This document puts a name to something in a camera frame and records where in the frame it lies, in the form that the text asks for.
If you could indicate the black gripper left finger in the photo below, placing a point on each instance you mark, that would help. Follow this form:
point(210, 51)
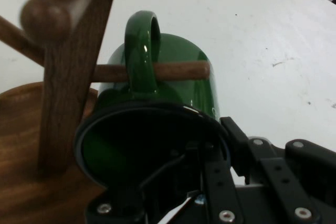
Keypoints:
point(218, 182)

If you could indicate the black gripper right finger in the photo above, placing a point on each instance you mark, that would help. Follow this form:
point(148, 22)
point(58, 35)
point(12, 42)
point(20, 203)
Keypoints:
point(288, 182)

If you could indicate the green enamel mug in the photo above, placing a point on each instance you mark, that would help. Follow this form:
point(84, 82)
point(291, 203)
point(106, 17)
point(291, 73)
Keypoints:
point(183, 51)

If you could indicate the wooden mug tree stand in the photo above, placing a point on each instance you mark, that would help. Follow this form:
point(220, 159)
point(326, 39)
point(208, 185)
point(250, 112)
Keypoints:
point(65, 77)

